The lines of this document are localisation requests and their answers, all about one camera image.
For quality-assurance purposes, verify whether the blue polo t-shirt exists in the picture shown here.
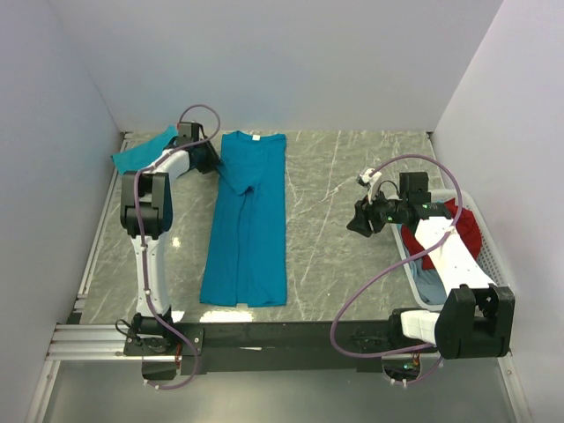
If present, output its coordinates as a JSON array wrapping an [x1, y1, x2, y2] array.
[[199, 131, 287, 308]]

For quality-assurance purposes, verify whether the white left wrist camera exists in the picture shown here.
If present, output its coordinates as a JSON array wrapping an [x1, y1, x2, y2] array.
[[177, 122, 205, 144]]

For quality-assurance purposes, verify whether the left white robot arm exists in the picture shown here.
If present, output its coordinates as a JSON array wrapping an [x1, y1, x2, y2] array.
[[120, 122, 219, 356]]

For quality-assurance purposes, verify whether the red t-shirt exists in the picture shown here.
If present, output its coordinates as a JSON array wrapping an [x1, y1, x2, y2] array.
[[400, 198, 482, 271]]

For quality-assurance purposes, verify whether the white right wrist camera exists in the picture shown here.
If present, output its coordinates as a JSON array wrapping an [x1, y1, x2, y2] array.
[[356, 167, 382, 204]]

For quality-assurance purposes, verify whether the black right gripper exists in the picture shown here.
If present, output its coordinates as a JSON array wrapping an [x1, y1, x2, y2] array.
[[346, 186, 408, 238]]

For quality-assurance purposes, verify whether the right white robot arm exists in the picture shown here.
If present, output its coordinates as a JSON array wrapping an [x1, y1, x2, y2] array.
[[347, 168, 515, 360]]

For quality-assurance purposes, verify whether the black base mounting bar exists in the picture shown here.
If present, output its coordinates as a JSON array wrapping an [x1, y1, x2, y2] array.
[[123, 322, 382, 375]]

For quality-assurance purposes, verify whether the light blue t-shirt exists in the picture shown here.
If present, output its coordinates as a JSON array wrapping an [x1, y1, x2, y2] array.
[[408, 258, 447, 305]]

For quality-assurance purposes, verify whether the folded teal t-shirt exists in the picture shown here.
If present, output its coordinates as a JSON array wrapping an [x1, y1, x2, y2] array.
[[112, 126, 178, 174]]

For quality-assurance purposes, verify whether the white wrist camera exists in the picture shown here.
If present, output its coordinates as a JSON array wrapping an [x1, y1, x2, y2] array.
[[356, 167, 382, 204], [177, 122, 205, 144]]

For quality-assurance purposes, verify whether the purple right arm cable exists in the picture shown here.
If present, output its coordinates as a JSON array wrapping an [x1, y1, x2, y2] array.
[[329, 153, 464, 386]]

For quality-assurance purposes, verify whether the white plastic laundry basket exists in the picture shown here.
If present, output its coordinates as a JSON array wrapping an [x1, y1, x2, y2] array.
[[391, 189, 510, 312]]

